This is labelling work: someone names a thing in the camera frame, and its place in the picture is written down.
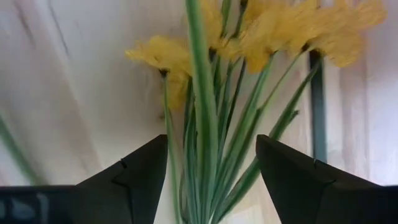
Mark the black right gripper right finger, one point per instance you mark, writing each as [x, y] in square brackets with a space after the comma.
[298, 186]

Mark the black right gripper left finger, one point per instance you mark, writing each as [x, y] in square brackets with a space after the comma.
[136, 186]

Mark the yellow daffodil bunch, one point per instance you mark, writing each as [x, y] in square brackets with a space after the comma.
[202, 124]

